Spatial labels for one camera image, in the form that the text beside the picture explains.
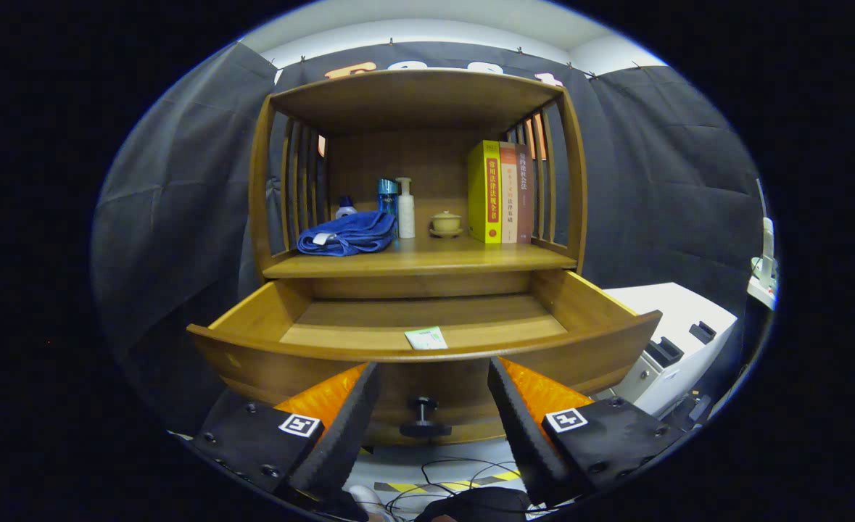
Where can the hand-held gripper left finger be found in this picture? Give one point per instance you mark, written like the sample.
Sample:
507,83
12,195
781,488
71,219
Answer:
344,435

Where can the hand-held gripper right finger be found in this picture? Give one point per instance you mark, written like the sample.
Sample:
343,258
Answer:
525,435

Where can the black drawer knob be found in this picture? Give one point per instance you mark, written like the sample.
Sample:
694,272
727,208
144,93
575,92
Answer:
425,429

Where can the wooden drawer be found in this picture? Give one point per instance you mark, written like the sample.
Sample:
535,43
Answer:
434,380

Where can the white cream tube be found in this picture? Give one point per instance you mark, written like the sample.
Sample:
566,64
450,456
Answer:
427,338

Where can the wooden countertop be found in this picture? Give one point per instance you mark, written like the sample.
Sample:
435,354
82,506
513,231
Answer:
442,257

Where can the wooden cabinet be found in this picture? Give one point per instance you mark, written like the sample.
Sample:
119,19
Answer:
412,98

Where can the white rounded object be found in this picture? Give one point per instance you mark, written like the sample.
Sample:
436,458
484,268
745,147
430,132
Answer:
364,500

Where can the yellow black floor tape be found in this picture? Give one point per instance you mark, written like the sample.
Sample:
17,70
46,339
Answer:
405,486

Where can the dark cloth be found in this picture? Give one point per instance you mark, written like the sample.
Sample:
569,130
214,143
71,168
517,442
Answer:
471,504

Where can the white plastic box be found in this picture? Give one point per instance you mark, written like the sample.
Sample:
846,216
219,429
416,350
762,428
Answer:
681,312

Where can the blue folded towel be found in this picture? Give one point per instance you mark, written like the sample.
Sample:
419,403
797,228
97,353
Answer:
351,232

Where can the beige saucer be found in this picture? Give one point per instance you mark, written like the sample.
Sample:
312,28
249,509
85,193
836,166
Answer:
447,234

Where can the small white blue-capped bottle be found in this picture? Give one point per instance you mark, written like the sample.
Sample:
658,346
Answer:
346,210

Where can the beige lidded teacup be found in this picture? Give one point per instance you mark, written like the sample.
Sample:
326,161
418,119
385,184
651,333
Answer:
447,220

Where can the white pump bottle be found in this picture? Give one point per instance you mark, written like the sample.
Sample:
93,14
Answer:
406,214

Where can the blue translucent bottle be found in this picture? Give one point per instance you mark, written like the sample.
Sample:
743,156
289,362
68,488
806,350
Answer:
387,199

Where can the brown book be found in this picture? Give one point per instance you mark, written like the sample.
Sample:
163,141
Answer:
525,192

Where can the orange and white book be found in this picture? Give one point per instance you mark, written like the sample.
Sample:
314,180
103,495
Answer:
509,192

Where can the thick yellow book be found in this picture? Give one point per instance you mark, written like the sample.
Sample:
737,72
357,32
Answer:
484,192

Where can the black backdrop cloth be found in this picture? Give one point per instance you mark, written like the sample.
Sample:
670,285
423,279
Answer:
166,217

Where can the white device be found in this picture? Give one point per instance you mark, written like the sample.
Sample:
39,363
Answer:
766,268

